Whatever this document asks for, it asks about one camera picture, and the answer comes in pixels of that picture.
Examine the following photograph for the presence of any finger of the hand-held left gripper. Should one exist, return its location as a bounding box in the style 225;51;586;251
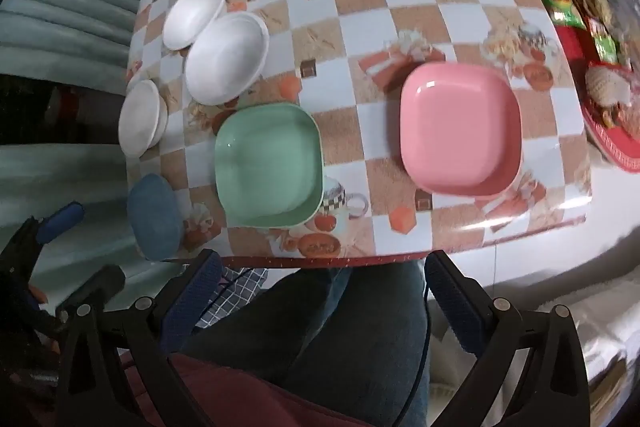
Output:
55;264;126;323
37;201;85;244

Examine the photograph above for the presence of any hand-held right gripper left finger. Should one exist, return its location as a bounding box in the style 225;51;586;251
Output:
55;248;224;427

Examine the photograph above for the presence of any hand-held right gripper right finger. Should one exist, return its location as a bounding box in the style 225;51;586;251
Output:
424;251;591;427

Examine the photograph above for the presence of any blue round plate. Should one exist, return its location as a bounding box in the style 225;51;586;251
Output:
126;173;185;262

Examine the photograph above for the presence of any green square plate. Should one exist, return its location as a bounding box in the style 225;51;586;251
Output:
214;103;325;228

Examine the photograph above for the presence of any pink square plate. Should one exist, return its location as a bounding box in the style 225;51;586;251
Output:
399;62;523;198

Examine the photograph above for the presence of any checked cloth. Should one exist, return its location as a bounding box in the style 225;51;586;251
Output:
195;264;271;333

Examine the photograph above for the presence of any person's left leg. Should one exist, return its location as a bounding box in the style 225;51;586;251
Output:
180;267;351;388

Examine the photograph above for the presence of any person's leg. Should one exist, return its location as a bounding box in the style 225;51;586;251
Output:
285;257;432;427
180;267;351;388

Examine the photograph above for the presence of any person's right leg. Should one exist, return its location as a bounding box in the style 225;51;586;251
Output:
285;257;432;427

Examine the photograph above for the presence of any maroon garment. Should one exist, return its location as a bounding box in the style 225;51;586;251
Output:
167;352;371;427

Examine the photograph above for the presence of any white fuzzy blanket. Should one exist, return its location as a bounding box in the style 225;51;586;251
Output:
570;277;636;398

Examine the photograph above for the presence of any white knitted item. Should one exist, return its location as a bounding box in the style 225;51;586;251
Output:
585;66;634;108

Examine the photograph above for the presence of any red tray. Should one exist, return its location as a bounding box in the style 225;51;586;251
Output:
522;0;640;172

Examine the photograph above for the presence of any checkered printed tablecloth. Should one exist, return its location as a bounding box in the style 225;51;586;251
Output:
122;0;594;269

